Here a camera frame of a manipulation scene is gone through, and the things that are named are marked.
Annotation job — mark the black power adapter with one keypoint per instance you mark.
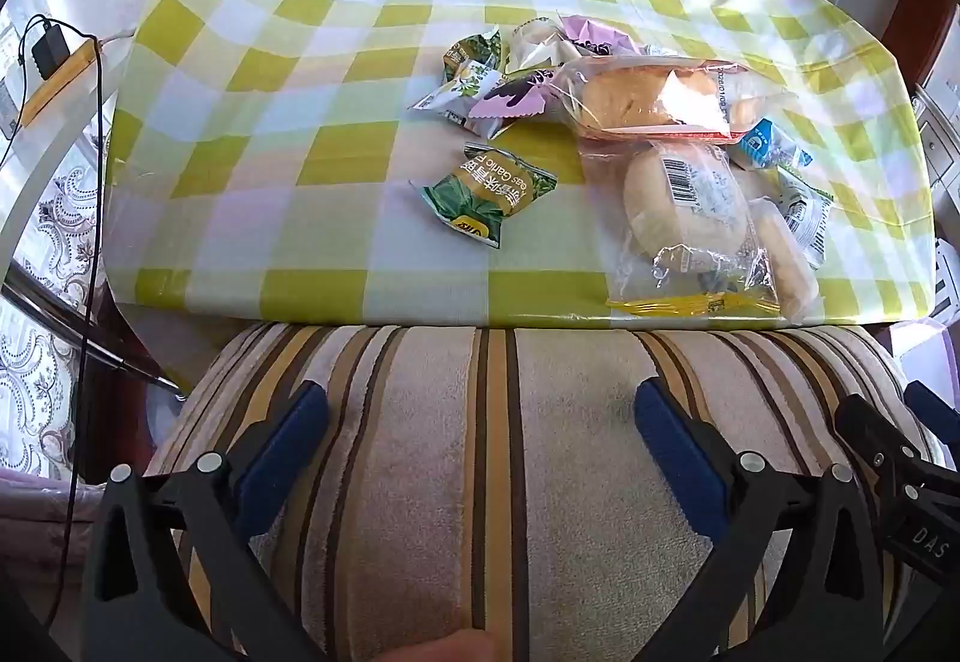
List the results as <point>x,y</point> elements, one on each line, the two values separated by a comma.
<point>49,51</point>

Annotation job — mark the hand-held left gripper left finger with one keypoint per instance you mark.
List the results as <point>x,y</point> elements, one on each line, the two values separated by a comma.
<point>285,452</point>

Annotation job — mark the white and green snack packet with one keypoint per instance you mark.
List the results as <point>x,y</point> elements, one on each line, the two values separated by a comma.
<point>806,212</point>

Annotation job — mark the clear bun bag with barcode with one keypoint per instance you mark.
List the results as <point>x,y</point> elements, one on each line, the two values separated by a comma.
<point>675,205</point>

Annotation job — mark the white dresser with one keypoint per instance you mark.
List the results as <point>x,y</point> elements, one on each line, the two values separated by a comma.
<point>941,137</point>

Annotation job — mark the clear bread bag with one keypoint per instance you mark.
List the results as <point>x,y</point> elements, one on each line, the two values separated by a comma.
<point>637,96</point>

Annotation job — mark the yellow wooden ledge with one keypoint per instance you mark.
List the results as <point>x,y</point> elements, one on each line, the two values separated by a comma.
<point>64,81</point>

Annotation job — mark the white cracker packet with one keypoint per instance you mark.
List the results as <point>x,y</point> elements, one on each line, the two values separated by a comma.
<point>536,44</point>

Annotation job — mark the white leaf-print snack packet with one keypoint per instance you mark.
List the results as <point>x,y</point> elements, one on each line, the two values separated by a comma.
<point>457,96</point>

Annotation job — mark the pink dark-print snack packet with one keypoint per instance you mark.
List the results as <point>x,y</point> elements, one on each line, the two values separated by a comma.
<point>510,100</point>

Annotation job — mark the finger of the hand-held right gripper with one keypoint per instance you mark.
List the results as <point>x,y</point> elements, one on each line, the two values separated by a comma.
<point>934,418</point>
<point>900,482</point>

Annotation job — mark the purple snack packet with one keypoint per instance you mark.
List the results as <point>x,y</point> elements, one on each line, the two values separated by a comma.
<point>592,36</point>

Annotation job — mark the brown door frame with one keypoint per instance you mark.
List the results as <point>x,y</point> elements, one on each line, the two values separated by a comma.
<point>922,17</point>

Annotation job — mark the blue and white snack packet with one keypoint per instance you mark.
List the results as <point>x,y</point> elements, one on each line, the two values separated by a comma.
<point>765,145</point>

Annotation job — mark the striped chair cushion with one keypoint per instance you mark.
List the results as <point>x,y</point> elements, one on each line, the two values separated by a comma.
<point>480,482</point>

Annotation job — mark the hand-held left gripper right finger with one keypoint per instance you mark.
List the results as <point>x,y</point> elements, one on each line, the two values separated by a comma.
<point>675,452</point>

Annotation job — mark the yellow checked tablecloth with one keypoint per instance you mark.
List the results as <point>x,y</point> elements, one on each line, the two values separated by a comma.
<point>337,167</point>

